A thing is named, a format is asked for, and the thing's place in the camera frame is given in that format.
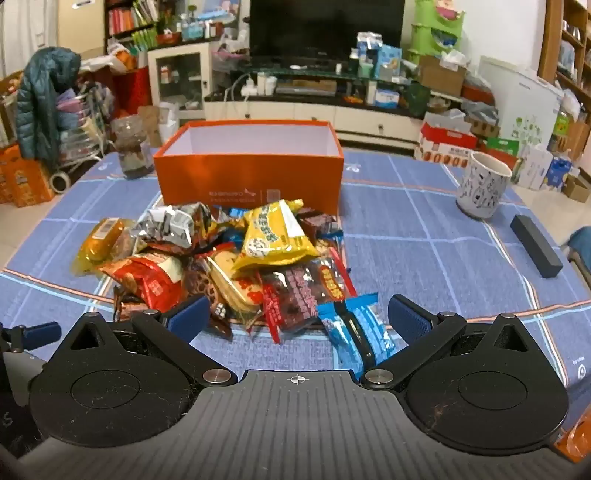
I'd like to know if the teal chair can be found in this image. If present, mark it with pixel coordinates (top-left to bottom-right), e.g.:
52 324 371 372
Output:
567 226 591 278

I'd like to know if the orange plastic bag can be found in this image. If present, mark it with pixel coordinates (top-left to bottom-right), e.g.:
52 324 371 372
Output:
551 418 591 463

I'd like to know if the white mini fridge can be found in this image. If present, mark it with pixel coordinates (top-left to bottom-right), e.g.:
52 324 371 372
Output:
477 55 565 155

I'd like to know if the blue plaid tablecloth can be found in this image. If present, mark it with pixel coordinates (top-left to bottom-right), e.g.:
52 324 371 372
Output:
0 147 591 444

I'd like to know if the red bag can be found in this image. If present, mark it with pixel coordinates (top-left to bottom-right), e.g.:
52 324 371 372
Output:
112 66 151 117

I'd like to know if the long black box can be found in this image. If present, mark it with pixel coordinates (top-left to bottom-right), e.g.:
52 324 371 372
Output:
510 214 564 279

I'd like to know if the glass jar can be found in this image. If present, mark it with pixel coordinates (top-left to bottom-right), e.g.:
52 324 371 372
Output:
113 115 156 180

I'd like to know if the orange cardboard box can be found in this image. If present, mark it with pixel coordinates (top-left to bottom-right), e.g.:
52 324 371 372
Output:
153 121 345 217

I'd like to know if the green product box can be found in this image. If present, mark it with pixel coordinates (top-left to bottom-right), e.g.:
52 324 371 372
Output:
484 136 521 158

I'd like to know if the white patterned mug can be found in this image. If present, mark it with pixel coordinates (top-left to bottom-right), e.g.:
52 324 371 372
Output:
455 152 513 220

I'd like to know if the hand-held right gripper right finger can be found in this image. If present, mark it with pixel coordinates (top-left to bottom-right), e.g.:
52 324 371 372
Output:
359 294 557 387

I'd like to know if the yellow snack packet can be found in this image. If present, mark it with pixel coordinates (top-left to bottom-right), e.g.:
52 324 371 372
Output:
231 198 322 280

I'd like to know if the clear orange cake packet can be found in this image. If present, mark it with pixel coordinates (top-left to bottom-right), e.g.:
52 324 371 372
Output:
71 218 136 276

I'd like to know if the red and white carton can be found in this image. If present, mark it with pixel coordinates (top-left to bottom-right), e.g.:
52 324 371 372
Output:
414 122 479 168

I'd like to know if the brown cardboard box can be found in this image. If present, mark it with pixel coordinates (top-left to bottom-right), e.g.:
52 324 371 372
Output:
417 55 467 98

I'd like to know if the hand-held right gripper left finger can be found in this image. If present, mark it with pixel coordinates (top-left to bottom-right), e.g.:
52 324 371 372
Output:
46 294 237 387

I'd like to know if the dark teal puffer jacket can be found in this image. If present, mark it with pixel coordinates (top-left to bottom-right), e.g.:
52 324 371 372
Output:
16 46 82 161

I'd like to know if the black television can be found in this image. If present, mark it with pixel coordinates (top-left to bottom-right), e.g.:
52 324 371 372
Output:
249 0 406 61

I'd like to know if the brown chocolate packet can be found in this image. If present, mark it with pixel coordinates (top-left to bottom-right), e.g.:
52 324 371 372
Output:
297 209 341 241

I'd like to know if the beige biscuit packet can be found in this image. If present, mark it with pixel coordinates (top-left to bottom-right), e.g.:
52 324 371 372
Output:
207 249 265 320

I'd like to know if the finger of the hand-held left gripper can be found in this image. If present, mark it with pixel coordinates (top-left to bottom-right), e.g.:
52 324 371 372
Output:
10 322 62 352

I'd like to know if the dark bookshelf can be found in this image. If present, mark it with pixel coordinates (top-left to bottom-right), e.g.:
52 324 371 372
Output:
103 0 186 49

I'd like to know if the brown lotus root packet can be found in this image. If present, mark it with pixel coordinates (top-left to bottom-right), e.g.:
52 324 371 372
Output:
184 257 232 339

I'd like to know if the clear packet with orange label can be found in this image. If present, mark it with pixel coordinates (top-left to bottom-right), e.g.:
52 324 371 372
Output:
308 244 359 302

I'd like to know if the blue product box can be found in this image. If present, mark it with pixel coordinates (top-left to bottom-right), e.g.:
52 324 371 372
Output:
547 157 574 193

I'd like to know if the orange printed carton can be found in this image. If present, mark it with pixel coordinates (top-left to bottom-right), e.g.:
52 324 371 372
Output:
0 144 57 209

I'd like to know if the white glass-door cabinet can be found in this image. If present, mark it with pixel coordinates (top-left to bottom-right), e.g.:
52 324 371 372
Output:
147 42 213 112

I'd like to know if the blue snack packet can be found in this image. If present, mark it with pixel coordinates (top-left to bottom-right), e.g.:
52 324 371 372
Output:
316 293 398 377

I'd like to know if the wooden shelf unit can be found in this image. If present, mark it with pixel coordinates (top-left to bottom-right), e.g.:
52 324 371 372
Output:
537 0 591 118

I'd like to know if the wire trolley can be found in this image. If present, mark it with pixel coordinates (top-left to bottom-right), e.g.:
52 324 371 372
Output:
58 84 117 172

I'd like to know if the clear dark red snack packet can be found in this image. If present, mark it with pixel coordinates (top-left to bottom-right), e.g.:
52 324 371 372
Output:
260 265 325 345

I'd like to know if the white television stand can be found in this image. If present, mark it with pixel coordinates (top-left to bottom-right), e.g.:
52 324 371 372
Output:
203 65 446 149

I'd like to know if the silver foil snack packet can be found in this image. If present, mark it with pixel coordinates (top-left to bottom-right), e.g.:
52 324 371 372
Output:
137 202 223 253

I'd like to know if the green plastic rack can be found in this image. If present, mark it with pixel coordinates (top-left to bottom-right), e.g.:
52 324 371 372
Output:
405 0 465 66

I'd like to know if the white product box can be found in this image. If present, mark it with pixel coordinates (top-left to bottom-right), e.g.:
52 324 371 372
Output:
516 145 555 191

